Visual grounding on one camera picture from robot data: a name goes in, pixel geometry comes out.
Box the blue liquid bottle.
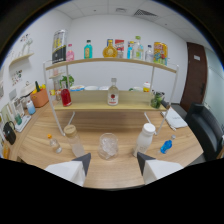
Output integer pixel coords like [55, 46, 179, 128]
[159, 134, 177, 155]

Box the tall clear bottle cork lid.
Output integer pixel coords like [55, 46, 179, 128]
[63, 124, 86, 158]

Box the clear bottle with orange cap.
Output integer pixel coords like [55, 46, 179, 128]
[46, 133, 63, 154]

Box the large white milk bottle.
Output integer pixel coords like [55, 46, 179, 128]
[132, 122, 157, 158]

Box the green cup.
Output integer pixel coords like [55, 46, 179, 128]
[13, 113, 23, 126]

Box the clear glass with ice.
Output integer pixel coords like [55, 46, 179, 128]
[97, 132, 120, 161]

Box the white notebook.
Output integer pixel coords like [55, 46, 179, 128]
[160, 107, 189, 130]

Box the black sofa chair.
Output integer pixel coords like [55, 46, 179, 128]
[184, 102, 224, 162]

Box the white scale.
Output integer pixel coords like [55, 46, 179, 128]
[13, 114, 33, 133]

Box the black kettle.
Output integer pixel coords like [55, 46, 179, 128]
[2, 120, 17, 146]

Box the red liquid bottle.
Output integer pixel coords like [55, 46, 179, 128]
[60, 81, 73, 108]

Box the white-framed wooden two-tier rack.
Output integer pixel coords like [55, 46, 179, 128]
[42, 57, 180, 137]

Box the orange basket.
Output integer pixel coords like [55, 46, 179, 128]
[29, 87, 50, 108]

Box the white bowl with blue pattern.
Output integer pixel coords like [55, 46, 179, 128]
[69, 84, 86, 92]

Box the clear bottle with red label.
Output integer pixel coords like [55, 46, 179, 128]
[107, 77, 120, 107]

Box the green potted plant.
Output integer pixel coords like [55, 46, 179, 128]
[59, 74, 75, 89]

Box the brown door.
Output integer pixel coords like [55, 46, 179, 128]
[179, 41, 208, 113]

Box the clear bottle with blue cap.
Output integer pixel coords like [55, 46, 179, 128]
[144, 44, 154, 63]

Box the pink bottle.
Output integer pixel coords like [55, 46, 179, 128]
[65, 43, 75, 62]

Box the clear bottle with green cap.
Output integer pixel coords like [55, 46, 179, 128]
[133, 35, 145, 61]

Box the teal bottle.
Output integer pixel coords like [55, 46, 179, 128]
[83, 39, 93, 60]

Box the light blue bottle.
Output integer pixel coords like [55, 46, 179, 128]
[126, 40, 135, 60]

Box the black and yellow can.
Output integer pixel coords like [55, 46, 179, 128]
[51, 29, 68, 65]

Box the round amber bottle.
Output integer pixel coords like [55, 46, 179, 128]
[102, 39, 119, 59]

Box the ceiling air vent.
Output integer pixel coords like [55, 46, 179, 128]
[133, 8, 158, 18]

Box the wooden wall shelf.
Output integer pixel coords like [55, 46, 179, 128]
[8, 52, 35, 67]

